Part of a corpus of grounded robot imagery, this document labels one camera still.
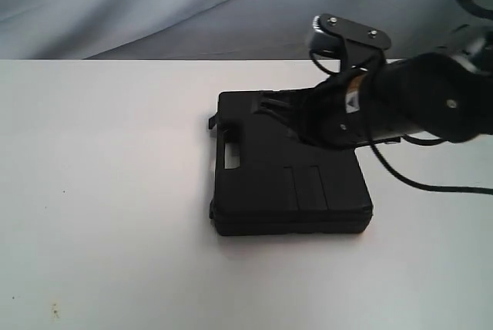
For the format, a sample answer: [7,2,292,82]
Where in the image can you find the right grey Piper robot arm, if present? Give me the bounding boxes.
[254,25,492,150]

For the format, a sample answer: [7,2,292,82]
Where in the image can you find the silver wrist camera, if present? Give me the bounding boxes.
[307,14,391,72]

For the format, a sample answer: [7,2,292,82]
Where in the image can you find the black plastic tool case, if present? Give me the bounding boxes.
[209,91,373,236]

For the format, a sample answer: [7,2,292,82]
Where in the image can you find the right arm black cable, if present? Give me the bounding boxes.
[310,0,493,194]

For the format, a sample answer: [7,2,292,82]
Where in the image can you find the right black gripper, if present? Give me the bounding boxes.
[252,71,367,149]

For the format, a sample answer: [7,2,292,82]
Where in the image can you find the white backdrop cloth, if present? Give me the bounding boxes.
[1,0,473,59]

